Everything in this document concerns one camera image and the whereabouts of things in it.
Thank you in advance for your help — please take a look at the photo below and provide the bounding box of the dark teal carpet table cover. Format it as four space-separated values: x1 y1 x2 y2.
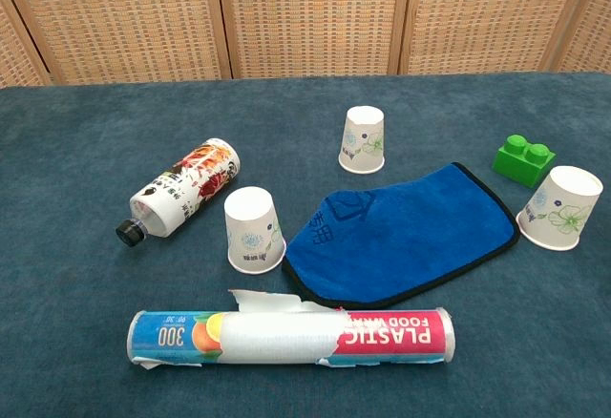
0 72 611 418

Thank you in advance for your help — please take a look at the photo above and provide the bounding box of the plastic bottle with floral label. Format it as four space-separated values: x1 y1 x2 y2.
115 137 242 247

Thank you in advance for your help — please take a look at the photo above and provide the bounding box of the blue microfiber cloth black trim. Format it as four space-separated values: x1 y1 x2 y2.
281 161 521 311

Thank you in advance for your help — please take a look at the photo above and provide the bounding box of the green toy building block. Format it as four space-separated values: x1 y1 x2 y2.
492 134 558 190

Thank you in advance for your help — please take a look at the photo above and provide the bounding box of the white floral paper cup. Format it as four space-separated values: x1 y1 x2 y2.
223 185 287 275
515 165 605 252
338 105 386 175

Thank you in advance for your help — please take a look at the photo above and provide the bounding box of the plastic food wrap roll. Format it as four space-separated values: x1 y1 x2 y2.
125 288 456 371

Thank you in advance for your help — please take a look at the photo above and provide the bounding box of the woven rattan folding screen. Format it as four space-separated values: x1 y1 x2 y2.
0 0 611 89

